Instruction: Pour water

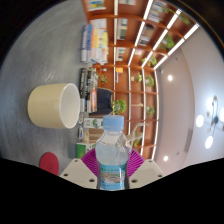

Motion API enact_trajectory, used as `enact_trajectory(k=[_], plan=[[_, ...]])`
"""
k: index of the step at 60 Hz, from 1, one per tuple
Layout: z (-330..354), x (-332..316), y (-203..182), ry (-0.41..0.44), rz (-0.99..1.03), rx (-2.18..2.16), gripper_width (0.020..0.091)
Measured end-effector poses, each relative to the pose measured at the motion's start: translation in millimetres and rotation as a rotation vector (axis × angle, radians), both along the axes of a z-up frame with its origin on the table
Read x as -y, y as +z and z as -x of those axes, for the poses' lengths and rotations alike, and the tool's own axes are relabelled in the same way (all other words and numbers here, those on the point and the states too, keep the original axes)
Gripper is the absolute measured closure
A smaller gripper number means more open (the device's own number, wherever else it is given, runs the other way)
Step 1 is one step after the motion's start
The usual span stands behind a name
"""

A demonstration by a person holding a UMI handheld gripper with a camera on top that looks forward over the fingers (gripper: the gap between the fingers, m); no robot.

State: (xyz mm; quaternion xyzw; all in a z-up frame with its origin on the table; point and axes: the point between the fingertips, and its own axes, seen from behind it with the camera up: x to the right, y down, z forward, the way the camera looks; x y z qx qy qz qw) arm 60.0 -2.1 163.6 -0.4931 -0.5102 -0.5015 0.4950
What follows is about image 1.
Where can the dark upholstered chair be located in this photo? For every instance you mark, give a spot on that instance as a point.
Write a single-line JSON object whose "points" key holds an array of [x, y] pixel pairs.
{"points": [[104, 101]]}

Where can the ceiling air vent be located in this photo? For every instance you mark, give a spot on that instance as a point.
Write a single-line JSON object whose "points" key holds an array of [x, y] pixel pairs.
{"points": [[188, 142]]}

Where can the wooden wall shelf unit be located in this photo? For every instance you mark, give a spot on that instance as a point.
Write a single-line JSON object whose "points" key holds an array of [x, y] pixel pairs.
{"points": [[133, 50]]}

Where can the green cardboard box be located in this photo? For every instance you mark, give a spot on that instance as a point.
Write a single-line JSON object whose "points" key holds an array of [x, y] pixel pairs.
{"points": [[85, 150]]}

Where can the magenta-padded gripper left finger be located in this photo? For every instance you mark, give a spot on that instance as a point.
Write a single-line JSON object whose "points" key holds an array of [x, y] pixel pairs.
{"points": [[76, 173]]}

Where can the recessed ceiling light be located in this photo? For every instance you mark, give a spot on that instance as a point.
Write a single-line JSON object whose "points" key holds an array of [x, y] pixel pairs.
{"points": [[165, 158], [170, 78]]}

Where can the tall white green carton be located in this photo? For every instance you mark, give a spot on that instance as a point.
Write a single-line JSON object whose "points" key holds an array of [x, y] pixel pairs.
{"points": [[91, 123]]}

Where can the stack of dark books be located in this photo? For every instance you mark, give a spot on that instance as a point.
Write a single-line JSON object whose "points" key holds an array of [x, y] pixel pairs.
{"points": [[88, 88]]}

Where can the clear water bottle blue cap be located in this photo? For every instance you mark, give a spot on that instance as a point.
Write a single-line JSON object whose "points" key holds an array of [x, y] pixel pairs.
{"points": [[112, 156]]}

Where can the wooden artist mannequin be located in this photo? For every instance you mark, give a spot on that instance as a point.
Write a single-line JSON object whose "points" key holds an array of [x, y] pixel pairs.
{"points": [[135, 136]]}

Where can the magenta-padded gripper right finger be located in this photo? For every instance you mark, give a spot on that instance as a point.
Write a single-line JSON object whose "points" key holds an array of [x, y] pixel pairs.
{"points": [[146, 171]]}

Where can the cream ceramic cup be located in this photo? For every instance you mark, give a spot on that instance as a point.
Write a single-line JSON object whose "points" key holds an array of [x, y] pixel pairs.
{"points": [[48, 106]]}

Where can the multi-bulb ceiling lamp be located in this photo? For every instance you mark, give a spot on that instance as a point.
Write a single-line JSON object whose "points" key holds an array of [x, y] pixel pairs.
{"points": [[213, 121]]}

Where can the flat round red coaster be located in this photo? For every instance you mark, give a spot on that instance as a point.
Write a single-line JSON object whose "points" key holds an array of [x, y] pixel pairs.
{"points": [[49, 163]]}

